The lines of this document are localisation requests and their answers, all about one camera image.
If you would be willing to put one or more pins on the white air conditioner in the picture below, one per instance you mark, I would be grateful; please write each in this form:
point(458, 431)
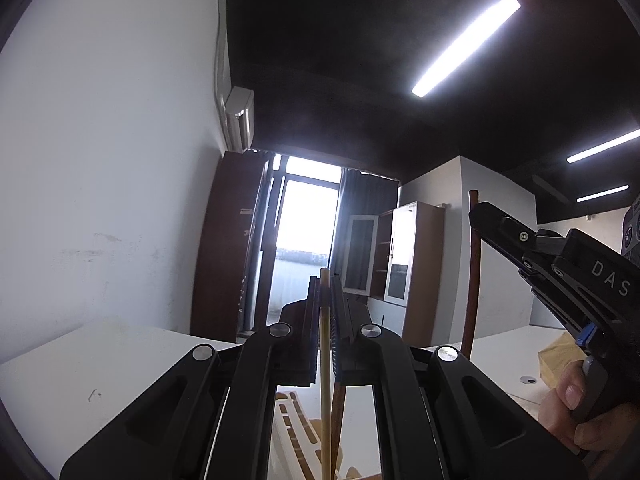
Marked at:
point(239, 115)

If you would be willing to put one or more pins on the bright glass balcony door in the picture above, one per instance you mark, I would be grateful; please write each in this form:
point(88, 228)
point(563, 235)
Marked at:
point(302, 220)

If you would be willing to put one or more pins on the white cabinet with wooden side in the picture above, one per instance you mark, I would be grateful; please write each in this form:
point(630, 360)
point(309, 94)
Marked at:
point(425, 270)

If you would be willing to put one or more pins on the person's right hand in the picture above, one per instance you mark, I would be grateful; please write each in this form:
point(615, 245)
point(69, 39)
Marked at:
point(560, 405)

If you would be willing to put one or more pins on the long ceiling light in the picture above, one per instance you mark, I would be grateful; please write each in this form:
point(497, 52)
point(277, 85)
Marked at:
point(602, 193)
point(602, 146)
point(465, 45)

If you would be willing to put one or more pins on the dark curtain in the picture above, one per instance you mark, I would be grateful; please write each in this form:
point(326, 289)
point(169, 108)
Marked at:
point(367, 195)

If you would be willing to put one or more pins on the brown paper envelope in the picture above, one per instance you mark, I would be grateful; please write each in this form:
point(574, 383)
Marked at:
point(555, 360)

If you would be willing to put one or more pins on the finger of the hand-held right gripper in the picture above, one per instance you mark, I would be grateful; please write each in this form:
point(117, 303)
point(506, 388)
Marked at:
point(555, 290)
point(505, 232)

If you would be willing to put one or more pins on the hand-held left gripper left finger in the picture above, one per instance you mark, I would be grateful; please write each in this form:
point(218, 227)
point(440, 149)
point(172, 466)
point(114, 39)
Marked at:
point(300, 350)

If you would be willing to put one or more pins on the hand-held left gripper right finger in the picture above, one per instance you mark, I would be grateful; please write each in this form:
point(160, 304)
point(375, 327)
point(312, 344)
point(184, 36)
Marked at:
point(350, 355)

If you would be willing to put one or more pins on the grey glass-door cabinet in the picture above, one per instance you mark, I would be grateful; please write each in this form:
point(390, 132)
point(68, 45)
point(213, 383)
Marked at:
point(361, 255)

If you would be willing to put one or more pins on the light bamboo chopstick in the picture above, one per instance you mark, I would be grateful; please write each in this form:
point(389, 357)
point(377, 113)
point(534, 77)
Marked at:
point(325, 410)

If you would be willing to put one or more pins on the dark wooden cabinet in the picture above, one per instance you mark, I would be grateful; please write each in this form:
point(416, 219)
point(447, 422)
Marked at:
point(225, 250)

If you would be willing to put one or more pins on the cream plastic chopstick holder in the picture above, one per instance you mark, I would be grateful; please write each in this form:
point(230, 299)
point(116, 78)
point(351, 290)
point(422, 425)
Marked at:
point(300, 440)

